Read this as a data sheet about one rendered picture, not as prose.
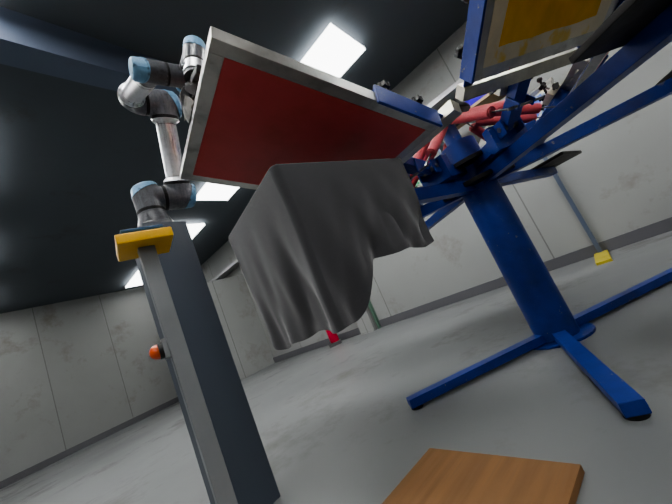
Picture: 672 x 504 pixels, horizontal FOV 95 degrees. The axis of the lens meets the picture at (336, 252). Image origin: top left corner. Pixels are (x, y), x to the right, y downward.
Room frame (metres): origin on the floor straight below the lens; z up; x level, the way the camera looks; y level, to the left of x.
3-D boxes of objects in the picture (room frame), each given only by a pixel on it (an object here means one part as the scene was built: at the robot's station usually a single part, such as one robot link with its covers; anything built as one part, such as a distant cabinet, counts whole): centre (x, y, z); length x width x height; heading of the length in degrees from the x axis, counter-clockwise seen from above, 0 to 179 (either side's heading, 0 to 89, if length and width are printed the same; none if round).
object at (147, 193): (1.30, 0.69, 1.37); 0.13 x 0.12 x 0.14; 131
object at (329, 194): (0.85, -0.13, 0.74); 0.46 x 0.04 x 0.42; 128
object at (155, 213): (1.29, 0.70, 1.25); 0.15 x 0.15 x 0.10
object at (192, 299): (1.29, 0.70, 0.60); 0.18 x 0.18 x 1.20; 52
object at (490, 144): (1.70, -0.88, 0.99); 0.82 x 0.79 x 0.12; 128
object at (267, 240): (0.87, 0.19, 0.74); 0.45 x 0.03 x 0.43; 38
